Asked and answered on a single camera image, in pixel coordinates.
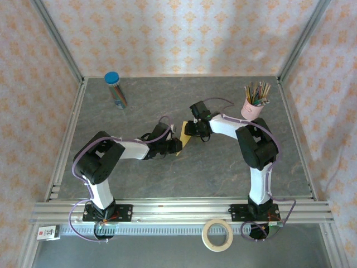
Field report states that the yellow paper sheet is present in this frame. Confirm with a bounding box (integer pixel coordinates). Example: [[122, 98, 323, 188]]
[[176, 120, 193, 156]]

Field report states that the pink pencil cup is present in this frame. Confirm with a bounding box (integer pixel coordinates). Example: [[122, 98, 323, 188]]
[[240, 96, 264, 121]]

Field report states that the clear pencil tube blue lid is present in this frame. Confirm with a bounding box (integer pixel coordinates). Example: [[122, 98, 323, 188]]
[[104, 71, 129, 110]]

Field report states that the masking tape roll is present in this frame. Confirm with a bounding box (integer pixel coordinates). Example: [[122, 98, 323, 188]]
[[201, 219, 234, 252]]

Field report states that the white label card red mark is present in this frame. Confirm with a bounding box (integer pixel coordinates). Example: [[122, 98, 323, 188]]
[[36, 225, 61, 241]]

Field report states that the long aluminium mounting rail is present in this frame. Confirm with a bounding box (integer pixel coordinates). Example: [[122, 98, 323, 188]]
[[29, 198, 335, 226]]

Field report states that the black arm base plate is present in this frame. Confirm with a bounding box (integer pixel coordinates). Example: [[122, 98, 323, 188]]
[[229, 203, 281, 223], [83, 204, 133, 223]]

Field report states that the grey slotted cable duct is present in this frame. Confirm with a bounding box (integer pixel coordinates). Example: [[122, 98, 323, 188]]
[[60, 224, 270, 237]]

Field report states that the aluminium table side rail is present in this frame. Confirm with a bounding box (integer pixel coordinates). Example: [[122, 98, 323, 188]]
[[44, 79, 89, 202], [276, 78, 319, 202]]

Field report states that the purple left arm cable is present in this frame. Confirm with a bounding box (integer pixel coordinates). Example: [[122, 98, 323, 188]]
[[68, 116, 175, 243]]

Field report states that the aluminium frame post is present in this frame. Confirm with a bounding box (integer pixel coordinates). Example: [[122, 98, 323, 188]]
[[29, 0, 86, 84], [277, 0, 334, 83]]

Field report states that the aluminium frame bar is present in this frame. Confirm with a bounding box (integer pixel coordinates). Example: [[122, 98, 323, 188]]
[[319, 223, 351, 268], [16, 224, 42, 268]]

